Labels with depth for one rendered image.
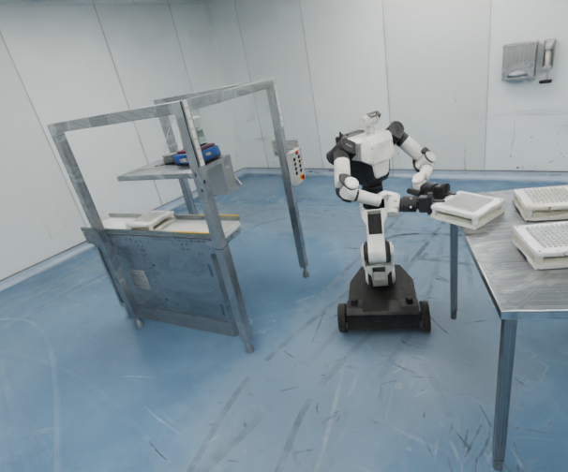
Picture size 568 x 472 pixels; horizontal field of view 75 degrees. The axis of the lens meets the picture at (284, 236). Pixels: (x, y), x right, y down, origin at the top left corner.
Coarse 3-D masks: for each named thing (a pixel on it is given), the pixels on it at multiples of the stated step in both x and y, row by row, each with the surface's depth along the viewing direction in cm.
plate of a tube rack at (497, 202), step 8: (456, 192) 200; (464, 192) 198; (496, 200) 183; (504, 200) 183; (432, 208) 191; (440, 208) 187; (448, 208) 185; (456, 208) 183; (464, 208) 182; (480, 208) 179; (488, 208) 177; (464, 216) 177; (472, 216) 173; (480, 216) 174
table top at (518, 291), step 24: (480, 192) 214; (504, 192) 208; (504, 216) 182; (480, 240) 166; (504, 240) 163; (480, 264) 150; (504, 264) 146; (528, 264) 144; (504, 288) 133; (528, 288) 131; (552, 288) 129; (504, 312) 123; (528, 312) 121; (552, 312) 120
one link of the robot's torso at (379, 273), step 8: (392, 248) 225; (392, 256) 226; (368, 264) 237; (376, 264) 236; (384, 264) 234; (392, 264) 231; (368, 272) 240; (376, 272) 252; (384, 272) 251; (368, 280) 258; (376, 280) 252; (384, 280) 251
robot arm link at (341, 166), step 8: (336, 160) 210; (344, 160) 208; (336, 168) 207; (344, 168) 206; (336, 176) 205; (344, 176) 201; (336, 184) 205; (344, 184) 199; (352, 184) 198; (336, 192) 207
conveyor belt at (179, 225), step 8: (104, 224) 297; (112, 224) 293; (120, 224) 290; (176, 224) 266; (184, 224) 263; (192, 224) 259; (200, 224) 257; (224, 224) 248; (232, 224) 245; (240, 224) 249; (224, 232) 236; (232, 232) 243
